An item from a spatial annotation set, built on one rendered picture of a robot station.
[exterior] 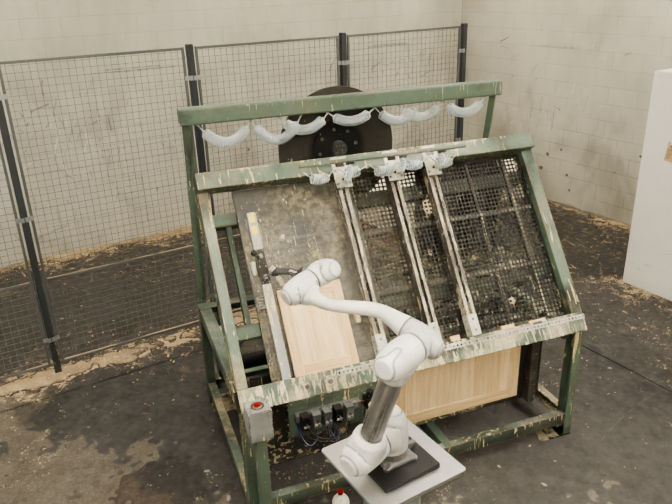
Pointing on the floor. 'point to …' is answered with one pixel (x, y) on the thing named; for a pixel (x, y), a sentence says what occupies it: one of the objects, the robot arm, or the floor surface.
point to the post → (263, 472)
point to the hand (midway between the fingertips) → (285, 276)
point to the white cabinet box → (654, 198)
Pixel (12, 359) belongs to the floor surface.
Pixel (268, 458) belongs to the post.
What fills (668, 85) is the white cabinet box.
